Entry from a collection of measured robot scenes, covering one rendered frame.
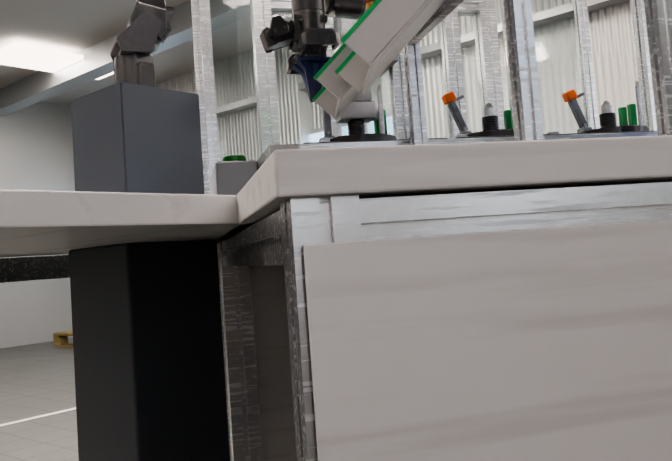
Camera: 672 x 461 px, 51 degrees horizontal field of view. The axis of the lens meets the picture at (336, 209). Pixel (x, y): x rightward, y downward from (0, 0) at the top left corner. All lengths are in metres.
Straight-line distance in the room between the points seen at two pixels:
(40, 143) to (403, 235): 9.15
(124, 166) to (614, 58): 4.61
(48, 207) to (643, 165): 0.45
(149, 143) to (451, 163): 0.66
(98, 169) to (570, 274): 0.76
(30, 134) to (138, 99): 8.47
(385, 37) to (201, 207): 0.27
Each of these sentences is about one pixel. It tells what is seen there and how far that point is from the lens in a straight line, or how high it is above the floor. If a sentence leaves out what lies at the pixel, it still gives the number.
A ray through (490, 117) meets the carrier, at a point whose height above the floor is 1.02.
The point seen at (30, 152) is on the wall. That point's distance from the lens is 9.47.
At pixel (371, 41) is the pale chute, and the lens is 0.76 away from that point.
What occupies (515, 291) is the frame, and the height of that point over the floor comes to 0.76.
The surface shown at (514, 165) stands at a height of 0.84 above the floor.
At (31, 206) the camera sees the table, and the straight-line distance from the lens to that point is 0.59.
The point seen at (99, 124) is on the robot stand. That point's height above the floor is 1.01.
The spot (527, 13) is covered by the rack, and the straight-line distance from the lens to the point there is 0.78.
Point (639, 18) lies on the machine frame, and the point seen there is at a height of 1.43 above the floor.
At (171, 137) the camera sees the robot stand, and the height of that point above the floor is 0.99.
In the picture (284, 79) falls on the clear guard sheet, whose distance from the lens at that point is 2.63.
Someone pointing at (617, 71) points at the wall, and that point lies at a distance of 5.34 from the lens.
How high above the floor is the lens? 0.79
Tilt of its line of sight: 4 degrees up
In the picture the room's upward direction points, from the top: 4 degrees counter-clockwise
